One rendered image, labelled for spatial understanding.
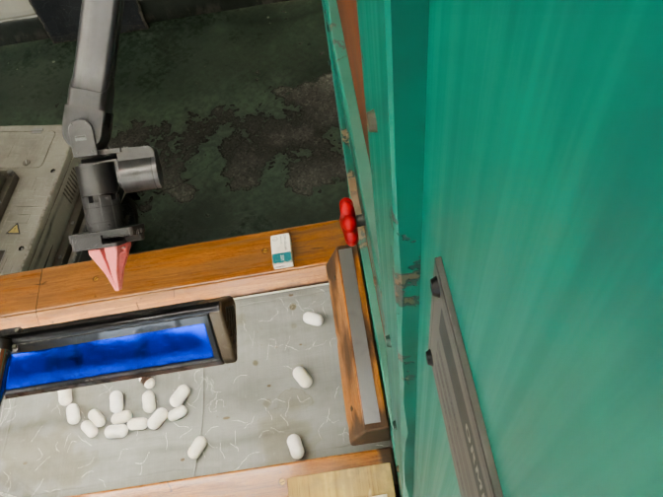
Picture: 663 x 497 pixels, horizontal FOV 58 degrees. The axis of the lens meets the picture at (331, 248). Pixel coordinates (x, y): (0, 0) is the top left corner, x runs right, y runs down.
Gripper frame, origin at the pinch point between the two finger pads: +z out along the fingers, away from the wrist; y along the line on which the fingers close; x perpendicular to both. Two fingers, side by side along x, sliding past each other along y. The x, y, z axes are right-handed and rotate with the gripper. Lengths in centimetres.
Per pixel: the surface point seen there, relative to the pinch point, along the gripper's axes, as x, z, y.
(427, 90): -79, -15, 40
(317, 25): 173, -75, 39
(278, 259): 8.3, 0.8, 25.5
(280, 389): -2.1, 20.3, 23.7
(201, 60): 167, -66, -12
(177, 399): -3.5, 19.2, 7.2
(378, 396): -16.1, 18.1, 38.9
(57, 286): 12.1, 0.5, -15.7
